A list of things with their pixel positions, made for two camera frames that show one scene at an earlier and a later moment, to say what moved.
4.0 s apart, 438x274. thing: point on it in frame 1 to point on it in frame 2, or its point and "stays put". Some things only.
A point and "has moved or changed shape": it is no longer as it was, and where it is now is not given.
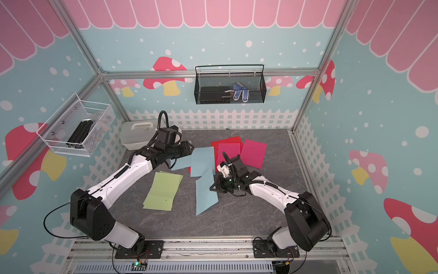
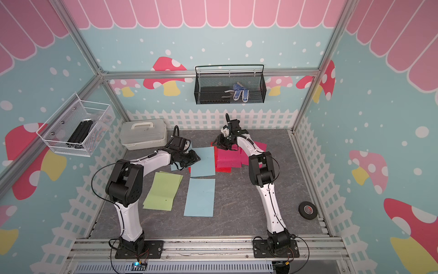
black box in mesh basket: [215, 95] stays put
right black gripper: [218, 184] to [219, 141]
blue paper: [202, 160] stays put
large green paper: [161, 195] stays put
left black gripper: [186, 149] to [193, 158]
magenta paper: [231, 150] stays put
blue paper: [205, 197] has moved or changed shape
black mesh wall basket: [232, 84] stays put
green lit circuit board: [137, 266] stays put
